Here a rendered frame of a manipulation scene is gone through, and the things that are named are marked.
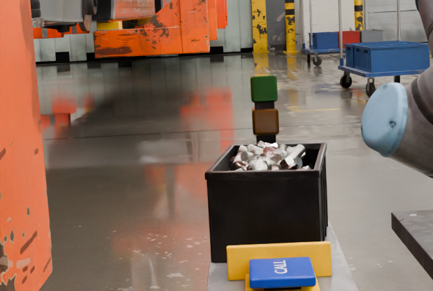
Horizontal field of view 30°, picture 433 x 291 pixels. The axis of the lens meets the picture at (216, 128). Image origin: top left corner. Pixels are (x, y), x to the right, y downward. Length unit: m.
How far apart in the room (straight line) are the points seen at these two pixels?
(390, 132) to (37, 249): 0.48
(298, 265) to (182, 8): 3.96
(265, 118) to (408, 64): 5.51
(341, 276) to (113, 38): 3.98
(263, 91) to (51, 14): 2.72
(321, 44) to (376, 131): 9.33
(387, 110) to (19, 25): 0.51
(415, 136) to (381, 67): 5.60
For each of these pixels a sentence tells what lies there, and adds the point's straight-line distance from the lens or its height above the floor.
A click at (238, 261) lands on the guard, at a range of 0.94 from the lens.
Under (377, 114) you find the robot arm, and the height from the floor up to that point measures 0.62.
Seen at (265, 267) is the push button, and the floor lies 0.48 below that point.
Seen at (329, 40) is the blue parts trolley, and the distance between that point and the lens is 10.39.
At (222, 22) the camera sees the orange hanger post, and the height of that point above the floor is 0.60.
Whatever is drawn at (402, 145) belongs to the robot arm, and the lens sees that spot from 1.04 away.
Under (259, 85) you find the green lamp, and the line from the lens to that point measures 1.21.
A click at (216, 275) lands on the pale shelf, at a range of 0.97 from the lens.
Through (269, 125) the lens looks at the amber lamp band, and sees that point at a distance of 1.21.
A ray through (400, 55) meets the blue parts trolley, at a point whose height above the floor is 0.33.
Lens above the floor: 0.76
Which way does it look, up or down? 8 degrees down
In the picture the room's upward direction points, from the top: 3 degrees counter-clockwise
